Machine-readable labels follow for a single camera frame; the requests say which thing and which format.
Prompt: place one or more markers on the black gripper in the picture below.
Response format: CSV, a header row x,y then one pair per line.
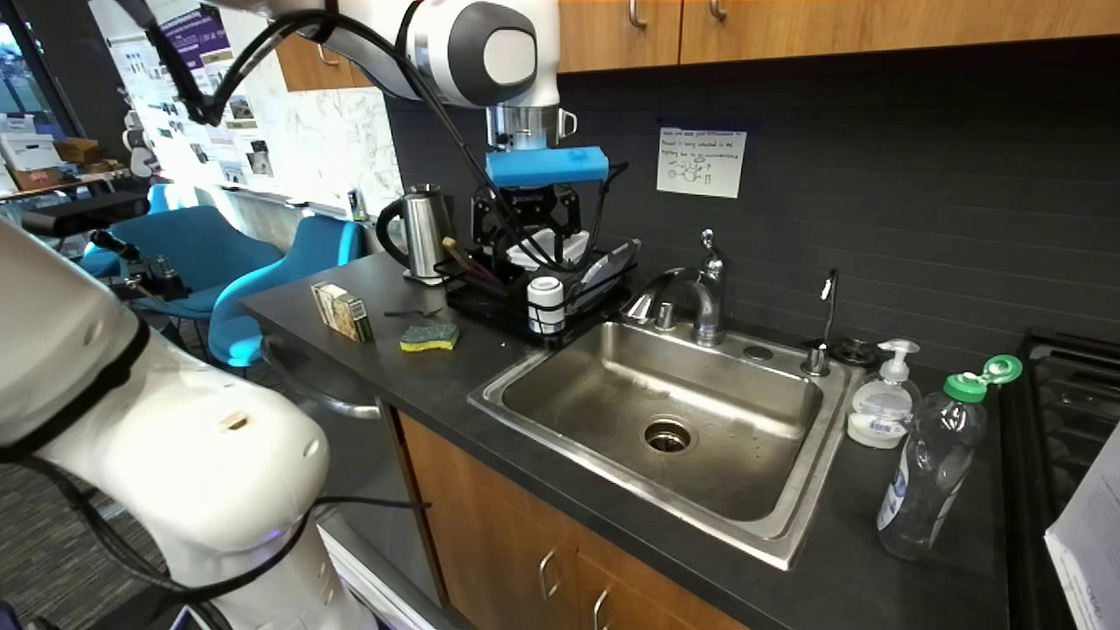
x,y
527,216

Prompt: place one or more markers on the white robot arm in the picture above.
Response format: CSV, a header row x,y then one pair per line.
x,y
178,443

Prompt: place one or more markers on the clear plastic food container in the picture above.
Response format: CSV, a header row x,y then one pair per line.
x,y
578,248

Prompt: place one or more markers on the brown stick utensil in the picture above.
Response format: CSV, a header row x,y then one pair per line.
x,y
467,263

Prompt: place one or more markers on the grey plastic lid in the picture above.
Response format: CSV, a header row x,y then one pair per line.
x,y
614,263

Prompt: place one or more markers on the steel electric kettle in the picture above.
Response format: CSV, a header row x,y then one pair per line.
x,y
423,234

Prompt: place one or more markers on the yellow green sponge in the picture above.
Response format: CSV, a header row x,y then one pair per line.
x,y
429,337

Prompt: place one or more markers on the chrome kitchen faucet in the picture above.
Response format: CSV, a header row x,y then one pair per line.
x,y
707,298

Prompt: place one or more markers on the stainless steel sink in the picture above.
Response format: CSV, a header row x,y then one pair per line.
x,y
665,432

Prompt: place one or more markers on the whiteboard with photos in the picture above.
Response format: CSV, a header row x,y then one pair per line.
x,y
317,129

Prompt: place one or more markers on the stainless dishwasher front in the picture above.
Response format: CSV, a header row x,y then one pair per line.
x,y
353,457

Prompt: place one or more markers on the wooden lower cabinets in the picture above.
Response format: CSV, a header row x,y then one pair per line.
x,y
501,549

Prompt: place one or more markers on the wooden cabinets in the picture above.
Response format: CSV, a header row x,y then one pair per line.
x,y
877,29
501,549

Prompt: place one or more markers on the small chrome side tap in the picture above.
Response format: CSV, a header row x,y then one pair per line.
x,y
823,326

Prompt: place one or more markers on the blue chair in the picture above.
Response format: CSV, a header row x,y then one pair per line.
x,y
196,251

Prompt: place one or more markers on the black round sink stopper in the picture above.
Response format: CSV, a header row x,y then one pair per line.
x,y
859,351

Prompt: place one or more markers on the white pump soap bottle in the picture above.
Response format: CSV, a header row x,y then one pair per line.
x,y
880,409

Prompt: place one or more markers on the wooden upper cabinets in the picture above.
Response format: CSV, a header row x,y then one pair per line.
x,y
877,29

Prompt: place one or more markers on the clear dish soap bottle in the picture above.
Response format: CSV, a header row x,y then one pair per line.
x,y
928,479

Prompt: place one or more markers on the green bottle cap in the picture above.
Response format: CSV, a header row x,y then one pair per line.
x,y
1003,373

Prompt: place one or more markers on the black gas stove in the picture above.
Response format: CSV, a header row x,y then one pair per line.
x,y
1068,398

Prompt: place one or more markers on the cardboard box white sheet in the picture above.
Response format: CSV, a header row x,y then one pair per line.
x,y
1091,549

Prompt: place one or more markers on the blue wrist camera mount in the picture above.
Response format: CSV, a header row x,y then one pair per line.
x,y
546,166

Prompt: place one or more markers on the white paper wall notice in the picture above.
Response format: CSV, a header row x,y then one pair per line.
x,y
700,163

